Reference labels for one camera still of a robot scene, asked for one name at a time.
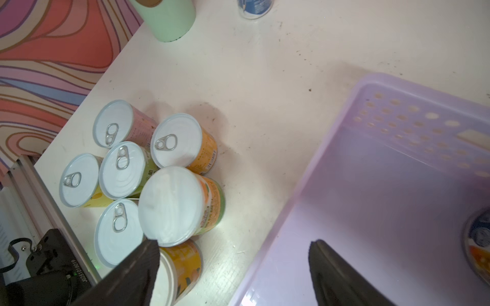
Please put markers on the yellow label pull-tab can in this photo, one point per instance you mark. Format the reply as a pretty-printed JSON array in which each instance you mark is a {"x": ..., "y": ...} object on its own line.
[{"x": 79, "y": 184}]

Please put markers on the aluminium rail front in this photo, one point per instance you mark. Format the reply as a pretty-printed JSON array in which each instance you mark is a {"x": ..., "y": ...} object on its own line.
[{"x": 28, "y": 211}]

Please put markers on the orange label pull-tab can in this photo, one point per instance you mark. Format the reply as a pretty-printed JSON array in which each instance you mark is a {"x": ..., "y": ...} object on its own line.
[{"x": 181, "y": 141}]

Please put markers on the orange can plastic lid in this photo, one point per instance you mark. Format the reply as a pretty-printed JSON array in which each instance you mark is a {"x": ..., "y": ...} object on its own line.
[{"x": 179, "y": 271}]

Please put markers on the large blue label can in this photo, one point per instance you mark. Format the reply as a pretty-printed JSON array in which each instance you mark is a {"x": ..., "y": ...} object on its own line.
[{"x": 475, "y": 243}]

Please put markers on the purple plastic perforated basket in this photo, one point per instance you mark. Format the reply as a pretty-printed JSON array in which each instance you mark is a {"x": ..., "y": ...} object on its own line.
[{"x": 389, "y": 189}]

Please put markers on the silver pull-tab can front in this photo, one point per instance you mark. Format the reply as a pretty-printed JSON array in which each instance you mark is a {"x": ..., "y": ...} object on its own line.
[{"x": 118, "y": 232}]

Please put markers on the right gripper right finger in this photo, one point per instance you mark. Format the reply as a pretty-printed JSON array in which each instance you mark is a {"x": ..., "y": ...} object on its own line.
[{"x": 336, "y": 282}]

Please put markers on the clear tube blue lid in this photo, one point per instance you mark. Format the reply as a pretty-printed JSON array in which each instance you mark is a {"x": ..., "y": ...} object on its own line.
[{"x": 254, "y": 9}]

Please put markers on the can with white plastic lid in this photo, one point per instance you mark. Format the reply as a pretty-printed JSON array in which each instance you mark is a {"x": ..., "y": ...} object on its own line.
[{"x": 177, "y": 204}]

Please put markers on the green cup with pencils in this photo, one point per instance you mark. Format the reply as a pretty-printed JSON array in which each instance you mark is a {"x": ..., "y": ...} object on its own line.
[{"x": 168, "y": 20}]

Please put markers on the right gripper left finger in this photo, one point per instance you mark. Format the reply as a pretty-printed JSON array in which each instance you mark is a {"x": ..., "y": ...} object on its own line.
[{"x": 131, "y": 282}]

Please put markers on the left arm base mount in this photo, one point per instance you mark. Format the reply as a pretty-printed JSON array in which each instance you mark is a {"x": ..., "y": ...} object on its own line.
[{"x": 50, "y": 272}]

